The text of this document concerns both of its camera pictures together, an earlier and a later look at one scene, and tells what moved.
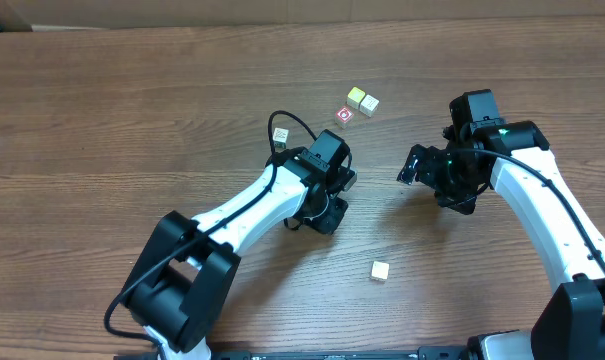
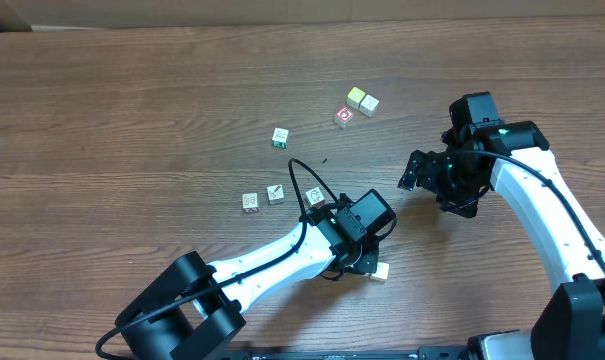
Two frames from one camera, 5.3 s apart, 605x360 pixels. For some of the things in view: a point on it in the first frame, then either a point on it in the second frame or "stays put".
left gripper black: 332,220 → 364,262
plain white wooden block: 369,105 stays put
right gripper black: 427,167 stays put
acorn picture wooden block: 380,270 stays put
